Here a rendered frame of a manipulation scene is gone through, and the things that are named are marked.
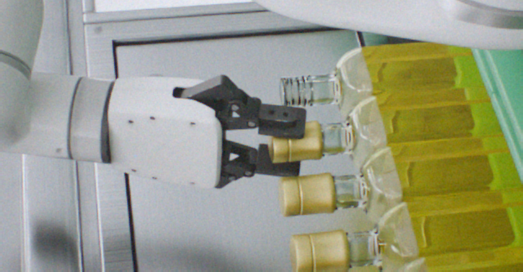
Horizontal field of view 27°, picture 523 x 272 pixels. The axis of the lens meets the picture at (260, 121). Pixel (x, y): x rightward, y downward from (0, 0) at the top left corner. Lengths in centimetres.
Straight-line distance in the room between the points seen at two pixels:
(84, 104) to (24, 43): 8
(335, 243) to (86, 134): 23
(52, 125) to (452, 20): 47
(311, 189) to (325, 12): 37
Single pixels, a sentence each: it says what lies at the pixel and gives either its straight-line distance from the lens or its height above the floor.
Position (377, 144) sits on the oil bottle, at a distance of 96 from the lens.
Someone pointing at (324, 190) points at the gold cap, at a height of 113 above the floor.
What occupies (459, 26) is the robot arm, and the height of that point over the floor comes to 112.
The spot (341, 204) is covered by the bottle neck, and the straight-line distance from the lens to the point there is 94.
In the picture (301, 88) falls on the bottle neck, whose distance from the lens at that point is 101.
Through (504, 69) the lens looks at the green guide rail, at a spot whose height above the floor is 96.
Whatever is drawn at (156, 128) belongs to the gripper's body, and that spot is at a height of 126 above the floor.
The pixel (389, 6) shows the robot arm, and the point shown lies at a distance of 58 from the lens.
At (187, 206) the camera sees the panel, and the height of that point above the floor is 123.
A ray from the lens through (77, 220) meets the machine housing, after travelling 109.
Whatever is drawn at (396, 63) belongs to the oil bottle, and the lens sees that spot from 102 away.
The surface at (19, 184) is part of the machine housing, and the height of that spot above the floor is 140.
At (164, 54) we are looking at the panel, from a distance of 122.
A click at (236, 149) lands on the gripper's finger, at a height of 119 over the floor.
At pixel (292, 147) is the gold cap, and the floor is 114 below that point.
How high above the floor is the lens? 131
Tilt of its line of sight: 8 degrees down
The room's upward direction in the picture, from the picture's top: 95 degrees counter-clockwise
